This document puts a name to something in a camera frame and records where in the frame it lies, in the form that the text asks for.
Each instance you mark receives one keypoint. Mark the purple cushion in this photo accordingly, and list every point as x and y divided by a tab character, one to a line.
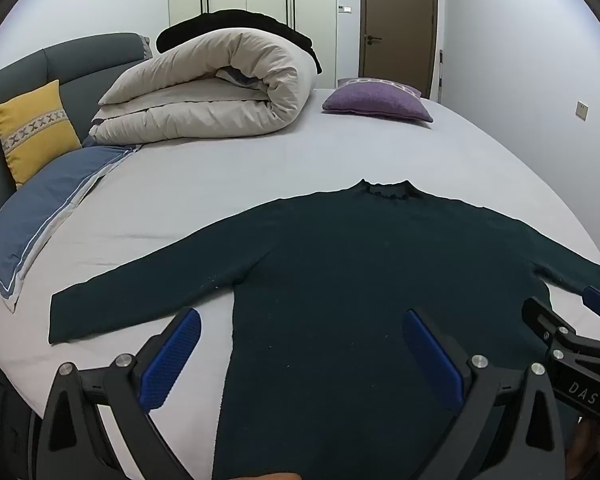
377	100

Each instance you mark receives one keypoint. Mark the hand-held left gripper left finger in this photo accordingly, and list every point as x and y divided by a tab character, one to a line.
172	355

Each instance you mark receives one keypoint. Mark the yellow cushion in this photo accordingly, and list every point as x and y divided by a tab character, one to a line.
32	130

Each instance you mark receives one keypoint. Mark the blue pillow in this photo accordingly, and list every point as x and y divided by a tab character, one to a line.
40	205

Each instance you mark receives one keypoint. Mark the folded beige duvet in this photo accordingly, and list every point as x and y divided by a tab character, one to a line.
210	85

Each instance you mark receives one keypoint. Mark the bed with white sheet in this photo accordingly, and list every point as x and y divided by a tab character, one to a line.
205	175

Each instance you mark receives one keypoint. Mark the person's right hand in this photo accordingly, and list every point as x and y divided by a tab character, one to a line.
595	450

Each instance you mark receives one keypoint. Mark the beige wall socket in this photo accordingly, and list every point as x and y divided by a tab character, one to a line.
582	111

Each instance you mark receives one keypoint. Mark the grey-blue upholstered headboard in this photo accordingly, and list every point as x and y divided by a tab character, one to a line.
80	60

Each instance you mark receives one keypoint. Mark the black garment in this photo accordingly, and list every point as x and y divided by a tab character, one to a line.
230	22

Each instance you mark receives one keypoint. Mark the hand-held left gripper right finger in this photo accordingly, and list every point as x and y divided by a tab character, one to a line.
430	355

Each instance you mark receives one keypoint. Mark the black wall fixture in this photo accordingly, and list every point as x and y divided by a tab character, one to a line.
440	77

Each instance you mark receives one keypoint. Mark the dark green sweater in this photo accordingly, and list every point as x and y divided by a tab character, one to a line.
340	270

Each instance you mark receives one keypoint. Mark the brown door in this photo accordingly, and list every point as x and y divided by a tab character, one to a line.
400	10

